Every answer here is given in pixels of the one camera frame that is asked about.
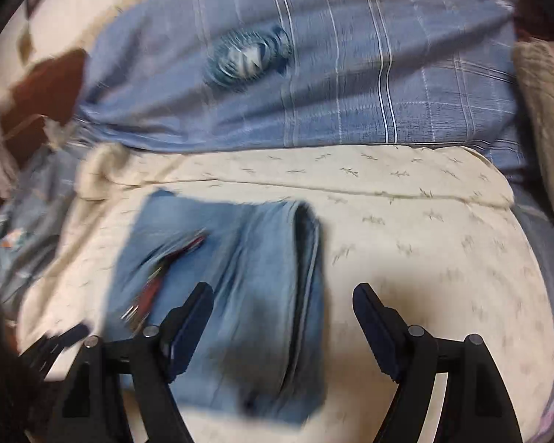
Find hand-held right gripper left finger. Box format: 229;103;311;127
46;281;214;443

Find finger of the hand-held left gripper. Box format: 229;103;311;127
46;323;90;349
21;334;63;374

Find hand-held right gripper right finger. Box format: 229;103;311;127
352;282;523;443

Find faded blue denim pants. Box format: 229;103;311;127
105;188;328;424

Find cream leaf print bed sheet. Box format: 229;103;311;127
16;141;554;443

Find blue plaid quilt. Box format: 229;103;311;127
76;0;527;171

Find brown headboard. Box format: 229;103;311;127
0;48;90;213

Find striped floral beige pillow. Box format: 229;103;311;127
512;39;554;231

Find reddish brown bag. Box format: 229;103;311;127
512;0;552;43

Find small wall picture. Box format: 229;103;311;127
18;28;40;63

